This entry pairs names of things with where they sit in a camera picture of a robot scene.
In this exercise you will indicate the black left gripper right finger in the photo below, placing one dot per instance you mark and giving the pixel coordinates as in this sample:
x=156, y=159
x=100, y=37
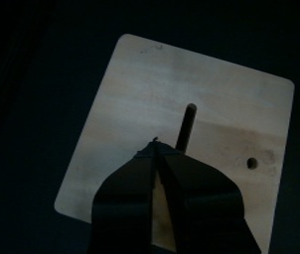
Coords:
x=206, y=211

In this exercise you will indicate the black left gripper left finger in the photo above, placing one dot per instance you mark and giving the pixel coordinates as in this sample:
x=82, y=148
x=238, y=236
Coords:
x=124, y=205

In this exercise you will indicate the red and white box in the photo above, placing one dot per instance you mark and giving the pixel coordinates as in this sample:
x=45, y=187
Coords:
x=157, y=86

